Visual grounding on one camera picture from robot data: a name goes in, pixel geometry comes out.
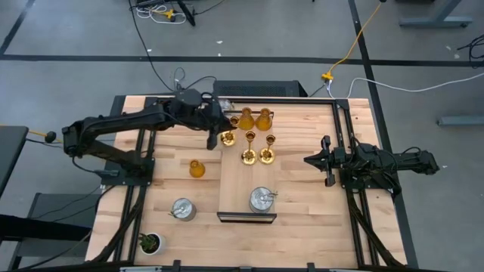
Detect white metal bracket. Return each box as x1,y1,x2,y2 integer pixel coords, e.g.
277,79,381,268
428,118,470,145
119,265,163,272

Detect grey desk base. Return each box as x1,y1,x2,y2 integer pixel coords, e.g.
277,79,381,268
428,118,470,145
399,0,473,28
436,115,484,127

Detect black hanging cable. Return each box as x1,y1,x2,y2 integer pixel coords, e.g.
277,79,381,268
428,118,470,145
128,0,182,95

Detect black perforated computer case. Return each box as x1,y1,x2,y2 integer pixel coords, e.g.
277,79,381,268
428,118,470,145
212,79,309,98

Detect yellow extension cord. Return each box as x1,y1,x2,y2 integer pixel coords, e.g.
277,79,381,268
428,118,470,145
321,2,385,82

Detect amber ribbed glass candle holder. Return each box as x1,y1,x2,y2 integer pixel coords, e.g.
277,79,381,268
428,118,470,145
188,159,206,179
255,107,273,132
238,107,256,131

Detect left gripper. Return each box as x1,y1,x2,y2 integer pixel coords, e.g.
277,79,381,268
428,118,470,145
196,94,232,151

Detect wooden riser shelf black legs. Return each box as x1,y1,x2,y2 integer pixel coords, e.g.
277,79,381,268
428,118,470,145
216,107,278,224

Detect tall brass candlestick holder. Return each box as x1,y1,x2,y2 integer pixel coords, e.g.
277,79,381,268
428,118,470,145
220,115,240,147
258,134,277,165
240,130,259,166

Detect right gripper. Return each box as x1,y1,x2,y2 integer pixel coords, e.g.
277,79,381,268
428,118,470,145
304,135,356,188

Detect white coiled cable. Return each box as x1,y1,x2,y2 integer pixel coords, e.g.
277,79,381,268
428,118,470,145
135,4,188,26

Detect succulent in white pot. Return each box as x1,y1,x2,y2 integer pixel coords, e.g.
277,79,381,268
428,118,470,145
138,232,166,256

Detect yellow cord with black knob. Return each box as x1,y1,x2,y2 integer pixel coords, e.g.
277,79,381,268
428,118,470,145
0,123,76,152

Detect white power cable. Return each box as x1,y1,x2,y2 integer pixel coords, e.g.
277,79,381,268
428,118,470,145
327,71,484,100

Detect black aluminium rig frame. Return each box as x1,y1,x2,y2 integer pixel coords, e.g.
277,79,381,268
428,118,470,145
90,94,408,272

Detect black desk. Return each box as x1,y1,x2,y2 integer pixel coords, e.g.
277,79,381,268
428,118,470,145
0,125,29,197

